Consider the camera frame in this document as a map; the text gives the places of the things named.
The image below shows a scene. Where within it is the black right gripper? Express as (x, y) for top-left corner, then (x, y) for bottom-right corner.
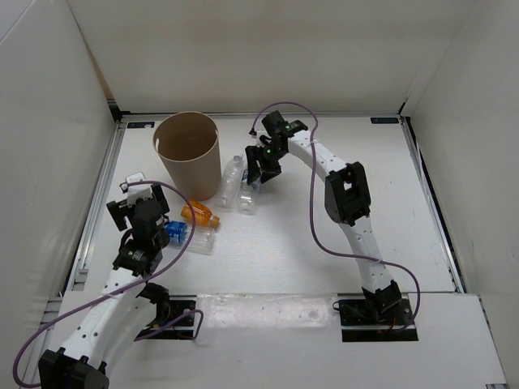
(246, 143), (288, 186)

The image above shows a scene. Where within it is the blue Pocari Sweat bottle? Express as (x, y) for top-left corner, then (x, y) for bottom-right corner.
(165, 220), (215, 255)

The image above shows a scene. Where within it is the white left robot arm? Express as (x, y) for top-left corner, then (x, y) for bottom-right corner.
(38, 180), (171, 388)

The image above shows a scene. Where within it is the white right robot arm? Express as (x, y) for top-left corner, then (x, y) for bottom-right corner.
(245, 110), (401, 324)

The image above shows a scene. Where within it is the brown cylindrical paper bin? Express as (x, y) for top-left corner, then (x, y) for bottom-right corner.
(152, 111), (221, 201)

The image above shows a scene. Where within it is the clear unlabelled plastic bottle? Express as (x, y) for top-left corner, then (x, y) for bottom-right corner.
(215, 155), (245, 209)

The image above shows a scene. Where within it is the orange juice bottle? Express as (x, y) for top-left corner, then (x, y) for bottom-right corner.
(181, 200), (220, 229)

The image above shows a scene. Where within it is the left blue corner sticker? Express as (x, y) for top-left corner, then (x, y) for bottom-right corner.
(127, 122), (155, 129)

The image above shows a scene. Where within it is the blue corner sticker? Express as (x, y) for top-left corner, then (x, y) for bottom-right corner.
(370, 117), (399, 125)
(127, 122), (155, 129)

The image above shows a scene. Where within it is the right blue corner sticker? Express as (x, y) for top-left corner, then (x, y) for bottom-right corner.
(370, 117), (399, 125)

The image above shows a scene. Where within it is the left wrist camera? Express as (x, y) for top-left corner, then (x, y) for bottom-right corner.
(119, 172), (152, 207)

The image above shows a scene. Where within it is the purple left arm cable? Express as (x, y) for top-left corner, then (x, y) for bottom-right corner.
(13, 180), (204, 387)

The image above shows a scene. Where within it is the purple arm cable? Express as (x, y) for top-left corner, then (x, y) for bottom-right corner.
(13, 180), (204, 387)
(247, 100), (421, 334)

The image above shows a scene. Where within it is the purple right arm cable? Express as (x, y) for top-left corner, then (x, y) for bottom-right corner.
(247, 100), (421, 334)

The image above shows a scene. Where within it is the rear aluminium table rail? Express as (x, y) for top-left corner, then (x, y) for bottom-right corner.
(119, 111), (405, 119)

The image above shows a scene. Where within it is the aluminium table rail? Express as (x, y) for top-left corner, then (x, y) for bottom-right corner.
(399, 115), (466, 293)
(119, 111), (405, 119)
(41, 121), (124, 327)

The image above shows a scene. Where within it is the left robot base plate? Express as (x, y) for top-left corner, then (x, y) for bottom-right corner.
(136, 295), (199, 340)

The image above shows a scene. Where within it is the left aluminium table rail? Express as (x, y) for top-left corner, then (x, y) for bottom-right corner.
(41, 121), (124, 327)

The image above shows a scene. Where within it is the right aluminium table rail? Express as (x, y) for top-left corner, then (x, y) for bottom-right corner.
(399, 115), (466, 293)

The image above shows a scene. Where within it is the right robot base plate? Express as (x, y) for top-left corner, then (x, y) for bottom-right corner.
(332, 295), (418, 343)

